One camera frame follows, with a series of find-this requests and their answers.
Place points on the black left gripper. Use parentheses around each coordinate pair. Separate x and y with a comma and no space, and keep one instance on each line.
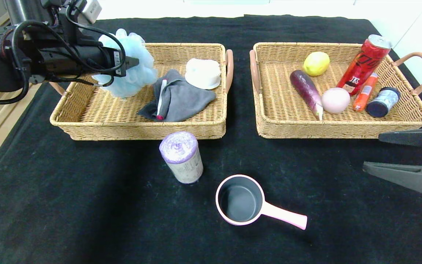
(117,62)

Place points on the pale pink round fruit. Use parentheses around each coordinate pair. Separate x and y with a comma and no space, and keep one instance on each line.
(335,101)

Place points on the light blue bath pouf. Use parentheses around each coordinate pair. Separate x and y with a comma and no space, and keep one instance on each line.
(141,73)

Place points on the white marker pink cap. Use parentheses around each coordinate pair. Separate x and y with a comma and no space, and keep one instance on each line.
(161,101)

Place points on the orange sausage stick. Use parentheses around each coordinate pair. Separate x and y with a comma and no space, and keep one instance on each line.
(364,96)

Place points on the small can dark blue lid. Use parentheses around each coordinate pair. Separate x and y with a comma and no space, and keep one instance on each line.
(383,102)

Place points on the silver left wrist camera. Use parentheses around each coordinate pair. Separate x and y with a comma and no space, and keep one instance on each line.
(92,9)

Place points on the yellow lemon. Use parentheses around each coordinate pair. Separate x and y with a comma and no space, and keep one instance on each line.
(315,64)

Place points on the white table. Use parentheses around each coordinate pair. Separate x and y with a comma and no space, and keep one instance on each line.
(196,9)

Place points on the red cola can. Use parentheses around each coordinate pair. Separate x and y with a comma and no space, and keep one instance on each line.
(365,62)

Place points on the pink toy saucepan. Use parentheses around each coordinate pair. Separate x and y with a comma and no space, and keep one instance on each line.
(225,216)

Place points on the purple eggplant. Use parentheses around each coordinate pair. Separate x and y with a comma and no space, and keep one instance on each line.
(306,91)

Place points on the purple garbage bag roll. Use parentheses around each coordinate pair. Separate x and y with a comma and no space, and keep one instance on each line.
(183,161)

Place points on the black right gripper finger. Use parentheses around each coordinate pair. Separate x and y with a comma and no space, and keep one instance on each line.
(416,138)
(412,178)

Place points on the grey microfibre towel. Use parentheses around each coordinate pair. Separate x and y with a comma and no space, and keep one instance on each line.
(185,102)

